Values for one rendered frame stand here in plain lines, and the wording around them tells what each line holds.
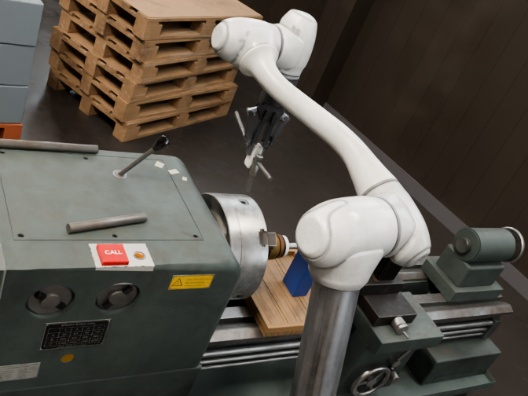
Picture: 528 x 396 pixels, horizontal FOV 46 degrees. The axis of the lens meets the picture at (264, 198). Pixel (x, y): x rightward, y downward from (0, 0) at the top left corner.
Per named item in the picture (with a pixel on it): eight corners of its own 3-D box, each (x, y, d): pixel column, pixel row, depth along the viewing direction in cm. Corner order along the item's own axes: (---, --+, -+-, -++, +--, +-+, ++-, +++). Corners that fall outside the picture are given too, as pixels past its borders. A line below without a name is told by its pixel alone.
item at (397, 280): (354, 295, 210) (361, 285, 207) (339, 275, 217) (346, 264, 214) (398, 293, 221) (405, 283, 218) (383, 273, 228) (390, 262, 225)
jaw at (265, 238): (237, 253, 185) (258, 247, 175) (236, 236, 186) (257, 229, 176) (269, 252, 191) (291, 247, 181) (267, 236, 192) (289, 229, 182)
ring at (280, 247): (266, 245, 187) (291, 244, 192) (254, 225, 193) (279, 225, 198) (255, 267, 192) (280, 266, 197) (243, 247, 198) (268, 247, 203)
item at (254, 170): (251, 193, 178) (264, 157, 174) (244, 192, 177) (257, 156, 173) (249, 189, 180) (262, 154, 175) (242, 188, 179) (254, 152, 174)
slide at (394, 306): (372, 327, 207) (379, 317, 205) (313, 240, 236) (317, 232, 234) (412, 323, 217) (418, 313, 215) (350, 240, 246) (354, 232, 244)
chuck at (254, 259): (219, 323, 180) (254, 233, 167) (181, 257, 203) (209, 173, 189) (246, 320, 185) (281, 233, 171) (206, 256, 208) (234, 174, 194)
